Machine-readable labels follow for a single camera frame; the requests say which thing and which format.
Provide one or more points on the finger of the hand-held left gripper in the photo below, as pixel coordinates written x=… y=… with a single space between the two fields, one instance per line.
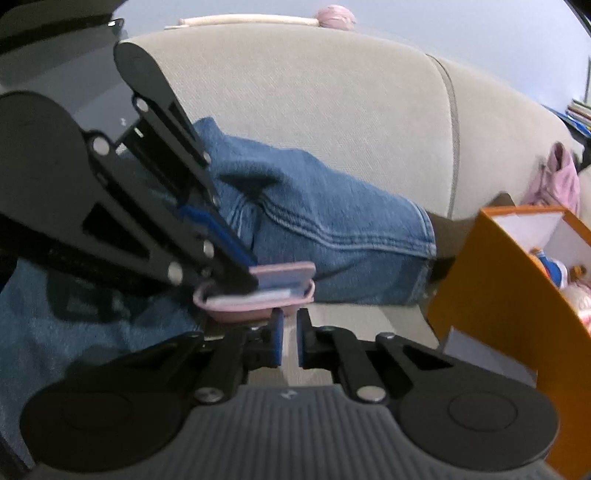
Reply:
x=210 y=227
x=226 y=273

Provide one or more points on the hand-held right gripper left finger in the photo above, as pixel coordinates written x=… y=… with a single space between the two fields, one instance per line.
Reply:
x=277 y=339

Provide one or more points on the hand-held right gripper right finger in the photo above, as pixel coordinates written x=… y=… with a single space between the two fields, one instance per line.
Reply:
x=303 y=339

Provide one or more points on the pink case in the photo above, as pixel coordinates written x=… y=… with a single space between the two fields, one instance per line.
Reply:
x=286 y=274

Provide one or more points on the orange cardboard box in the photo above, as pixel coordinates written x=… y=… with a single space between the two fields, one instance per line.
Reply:
x=485 y=300

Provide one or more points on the person's left leg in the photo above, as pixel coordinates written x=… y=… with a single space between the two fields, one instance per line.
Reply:
x=323 y=221

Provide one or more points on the beige sofa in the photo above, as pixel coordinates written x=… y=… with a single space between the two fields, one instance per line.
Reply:
x=323 y=92

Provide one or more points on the brown sock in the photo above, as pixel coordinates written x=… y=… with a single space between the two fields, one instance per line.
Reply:
x=448 y=235

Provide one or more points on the wooden stick with pink ball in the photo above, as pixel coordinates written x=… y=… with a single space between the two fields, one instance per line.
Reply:
x=337 y=16

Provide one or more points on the orange and blue plush toy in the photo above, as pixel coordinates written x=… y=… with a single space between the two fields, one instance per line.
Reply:
x=551 y=270

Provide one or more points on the white crochet bunny toy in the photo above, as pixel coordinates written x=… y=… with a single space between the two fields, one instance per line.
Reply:
x=579 y=295

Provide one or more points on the pink cloth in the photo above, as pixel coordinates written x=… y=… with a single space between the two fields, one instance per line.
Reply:
x=558 y=180

